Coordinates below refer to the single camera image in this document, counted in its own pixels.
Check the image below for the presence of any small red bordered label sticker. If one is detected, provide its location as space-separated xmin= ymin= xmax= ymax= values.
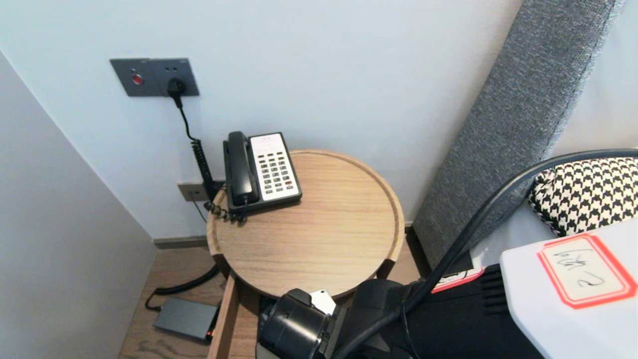
xmin=431 ymin=268 xmax=485 ymax=294

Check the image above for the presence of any small bronze wall outlet plate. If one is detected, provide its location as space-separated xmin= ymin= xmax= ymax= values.
xmin=177 ymin=182 xmax=211 ymax=203

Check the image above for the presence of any black power cable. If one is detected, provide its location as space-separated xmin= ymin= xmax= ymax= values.
xmin=146 ymin=100 xmax=224 ymax=313

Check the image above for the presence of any red bordered handwritten label sticker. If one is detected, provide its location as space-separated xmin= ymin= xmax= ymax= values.
xmin=537 ymin=233 xmax=638 ymax=309

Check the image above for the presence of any black coiled handset cord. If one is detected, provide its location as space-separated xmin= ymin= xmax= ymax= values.
xmin=203 ymin=192 xmax=248 ymax=224

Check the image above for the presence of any black telephone handset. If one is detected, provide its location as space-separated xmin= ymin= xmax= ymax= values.
xmin=226 ymin=131 xmax=260 ymax=207

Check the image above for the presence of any black power plug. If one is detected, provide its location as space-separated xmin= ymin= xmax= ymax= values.
xmin=166 ymin=79 xmax=187 ymax=109

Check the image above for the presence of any wooden table drawer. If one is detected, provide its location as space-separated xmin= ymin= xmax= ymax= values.
xmin=207 ymin=272 xmax=260 ymax=359

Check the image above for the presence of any grey fabric headboard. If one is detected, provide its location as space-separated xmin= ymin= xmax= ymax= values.
xmin=413 ymin=0 xmax=625 ymax=272

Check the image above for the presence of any thick smooth black arm cable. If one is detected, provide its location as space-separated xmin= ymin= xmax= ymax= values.
xmin=333 ymin=149 xmax=638 ymax=359

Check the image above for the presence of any round wooden side table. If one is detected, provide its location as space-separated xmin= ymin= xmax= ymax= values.
xmin=207 ymin=149 xmax=404 ymax=300

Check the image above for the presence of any black telephone base white keypad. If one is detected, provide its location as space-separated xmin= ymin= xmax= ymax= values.
xmin=223 ymin=132 xmax=303 ymax=216

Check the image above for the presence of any grey wall socket panel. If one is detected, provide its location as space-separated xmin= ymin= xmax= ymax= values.
xmin=150 ymin=58 xmax=200 ymax=97

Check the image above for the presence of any black white houndstooth pillow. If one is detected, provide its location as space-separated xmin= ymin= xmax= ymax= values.
xmin=528 ymin=157 xmax=638 ymax=238

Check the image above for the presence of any grey power adapter box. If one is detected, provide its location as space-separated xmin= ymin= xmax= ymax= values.
xmin=153 ymin=298 xmax=219 ymax=343

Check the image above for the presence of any grey switch panel red button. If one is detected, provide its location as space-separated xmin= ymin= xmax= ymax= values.
xmin=110 ymin=59 xmax=153 ymax=98

